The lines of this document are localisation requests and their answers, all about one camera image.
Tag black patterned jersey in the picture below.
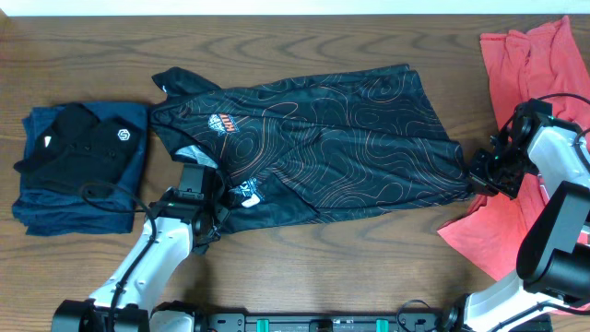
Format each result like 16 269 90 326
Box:
149 65 471 233

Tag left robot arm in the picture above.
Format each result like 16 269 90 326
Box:
51 163 230 331

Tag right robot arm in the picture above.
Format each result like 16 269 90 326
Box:
440 97 589 331

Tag red t-shirt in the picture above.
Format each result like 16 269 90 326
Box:
438 17 589 280

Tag folded black polo shirt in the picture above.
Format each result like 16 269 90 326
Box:
14 104 144 195

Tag folded navy blue garment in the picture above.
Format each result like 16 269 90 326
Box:
12 101 148 236

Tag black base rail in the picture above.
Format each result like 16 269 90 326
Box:
156 299 453 332

